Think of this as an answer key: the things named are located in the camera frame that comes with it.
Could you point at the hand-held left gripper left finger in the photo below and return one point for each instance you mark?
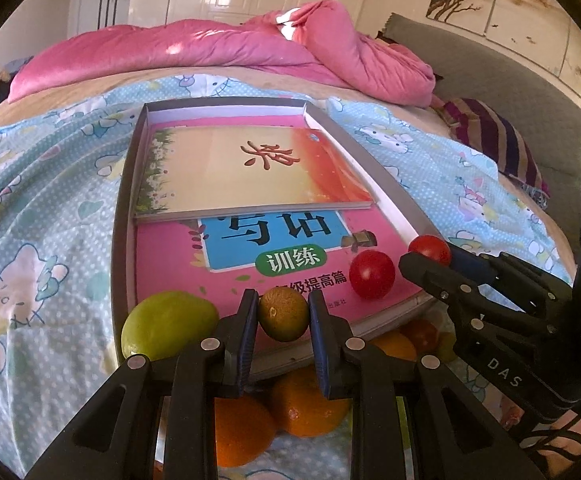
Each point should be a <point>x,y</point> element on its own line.
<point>248,345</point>

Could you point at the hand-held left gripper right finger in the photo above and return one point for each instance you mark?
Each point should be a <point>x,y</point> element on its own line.
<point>322,355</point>

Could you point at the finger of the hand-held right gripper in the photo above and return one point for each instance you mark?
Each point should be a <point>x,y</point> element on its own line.
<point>463,259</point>
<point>425,272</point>

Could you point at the red cherry tomato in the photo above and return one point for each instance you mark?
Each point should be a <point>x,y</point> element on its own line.
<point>372,275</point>
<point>430,247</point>

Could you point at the small brownish green citrus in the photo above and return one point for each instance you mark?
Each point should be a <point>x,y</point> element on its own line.
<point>283,312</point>

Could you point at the large orange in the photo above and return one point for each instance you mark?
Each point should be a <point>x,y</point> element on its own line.
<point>243,430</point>
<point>305,405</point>

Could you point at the grey cardboard tray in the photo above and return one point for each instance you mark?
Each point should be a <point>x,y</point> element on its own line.
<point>125,240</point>

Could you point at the person's right hand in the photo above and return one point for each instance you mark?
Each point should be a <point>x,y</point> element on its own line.
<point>578,432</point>

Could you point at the large green citrus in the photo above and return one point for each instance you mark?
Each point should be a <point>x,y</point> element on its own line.
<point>168,325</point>

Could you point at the pink book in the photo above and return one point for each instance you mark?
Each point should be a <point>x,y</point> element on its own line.
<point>170,260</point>

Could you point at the purple striped pillow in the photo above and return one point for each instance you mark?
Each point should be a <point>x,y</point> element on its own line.
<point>495,140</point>

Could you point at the cream and orange book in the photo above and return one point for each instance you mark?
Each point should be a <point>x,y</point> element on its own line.
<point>250,180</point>

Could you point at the grey padded headboard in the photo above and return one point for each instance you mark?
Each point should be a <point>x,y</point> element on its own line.
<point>535,110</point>

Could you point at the pink quilt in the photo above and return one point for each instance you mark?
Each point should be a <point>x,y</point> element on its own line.
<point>220,45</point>

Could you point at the blue cloth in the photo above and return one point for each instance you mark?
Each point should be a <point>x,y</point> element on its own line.
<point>18,65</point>

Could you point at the floral tree wall painting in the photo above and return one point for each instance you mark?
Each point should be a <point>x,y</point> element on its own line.
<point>520,5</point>

